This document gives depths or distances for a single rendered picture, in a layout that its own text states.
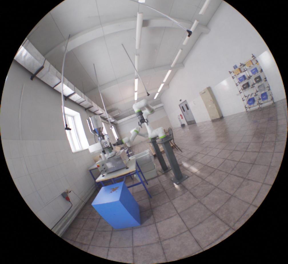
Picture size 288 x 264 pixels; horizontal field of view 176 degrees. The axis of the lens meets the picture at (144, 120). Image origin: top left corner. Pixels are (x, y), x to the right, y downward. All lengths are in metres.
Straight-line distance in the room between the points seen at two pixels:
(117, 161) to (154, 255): 1.48
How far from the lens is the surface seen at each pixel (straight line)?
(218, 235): 1.28
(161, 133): 1.67
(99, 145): 1.66
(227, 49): 5.32
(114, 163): 1.62
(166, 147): 1.72
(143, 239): 1.46
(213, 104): 5.83
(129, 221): 1.50
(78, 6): 3.30
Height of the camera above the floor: 1.23
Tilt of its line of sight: 6 degrees up
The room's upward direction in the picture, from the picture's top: 23 degrees counter-clockwise
